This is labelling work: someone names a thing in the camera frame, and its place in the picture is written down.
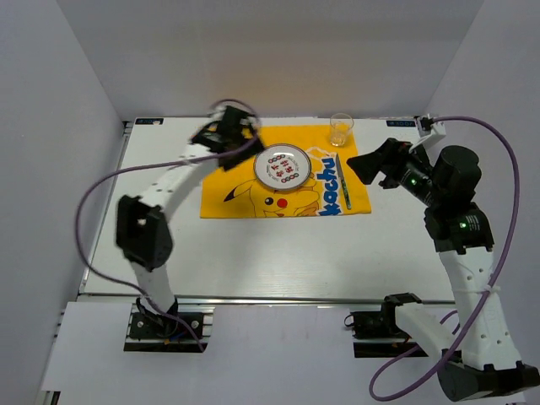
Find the black left table logo sticker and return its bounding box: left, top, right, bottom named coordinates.
left=134, top=117, right=164, bottom=126

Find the metal knife teal handle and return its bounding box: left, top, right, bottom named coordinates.
left=335, top=154, right=352, bottom=211

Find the round printed plate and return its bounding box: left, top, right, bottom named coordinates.
left=253, top=143, right=311, bottom=191

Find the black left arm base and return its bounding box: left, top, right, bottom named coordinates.
left=123, top=298, right=213, bottom=354

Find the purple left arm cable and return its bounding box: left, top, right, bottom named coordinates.
left=74, top=99, right=261, bottom=351

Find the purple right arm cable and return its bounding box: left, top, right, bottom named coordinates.
left=370, top=116, right=520, bottom=400

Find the yellow Pikachu cloth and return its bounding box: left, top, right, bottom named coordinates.
left=200, top=125, right=371, bottom=219

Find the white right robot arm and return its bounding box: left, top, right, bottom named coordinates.
left=348, top=116, right=539, bottom=402

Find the clear drinking glass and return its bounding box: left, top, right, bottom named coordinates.
left=329, top=113, right=354, bottom=147

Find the black table logo sticker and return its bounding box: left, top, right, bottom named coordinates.
left=386, top=120, right=416, bottom=127
left=134, top=117, right=164, bottom=126

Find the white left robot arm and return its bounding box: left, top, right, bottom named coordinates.
left=116, top=99, right=265, bottom=337

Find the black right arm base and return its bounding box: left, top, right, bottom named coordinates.
left=343, top=311, right=416, bottom=359

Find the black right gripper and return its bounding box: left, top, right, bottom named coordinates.
left=346, top=138, right=444, bottom=206

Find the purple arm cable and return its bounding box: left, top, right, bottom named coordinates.
left=370, top=116, right=520, bottom=400
left=74, top=99, right=261, bottom=351

